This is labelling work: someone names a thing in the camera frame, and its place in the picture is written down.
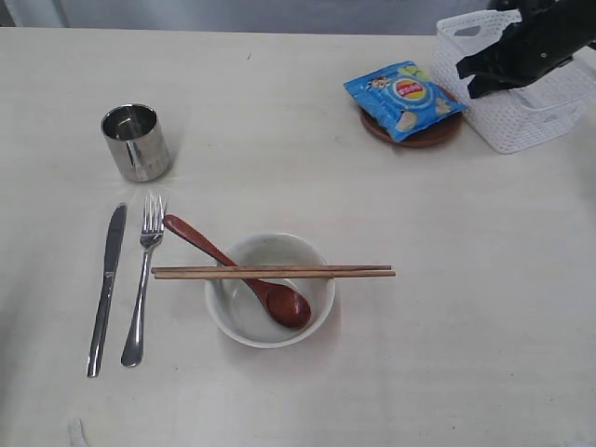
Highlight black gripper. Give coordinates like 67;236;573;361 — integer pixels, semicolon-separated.
456;0;595;99

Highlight white perforated plastic basket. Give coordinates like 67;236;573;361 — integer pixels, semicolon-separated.
431;9;595;155

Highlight brown wooden plate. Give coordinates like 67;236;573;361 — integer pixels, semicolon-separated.
350;78;467;147

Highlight blue Lay's chips bag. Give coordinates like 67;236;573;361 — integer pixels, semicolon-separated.
344;61;467;142

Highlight brown wooden chopstick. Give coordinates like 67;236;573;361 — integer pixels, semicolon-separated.
151;264;392;274
154;271;397;279

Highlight dark red wooden spoon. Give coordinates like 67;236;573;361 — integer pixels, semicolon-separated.
162;214;311;330

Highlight white ceramic bowl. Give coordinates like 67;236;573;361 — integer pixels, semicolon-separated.
205;233;336;349

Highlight silver metal moka pot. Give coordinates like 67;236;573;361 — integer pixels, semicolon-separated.
101;103;171;183

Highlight silver metal fork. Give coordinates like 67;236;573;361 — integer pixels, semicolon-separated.
120;195;167;368

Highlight silver metal knife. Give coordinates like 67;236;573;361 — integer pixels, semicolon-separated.
87;203;128;378

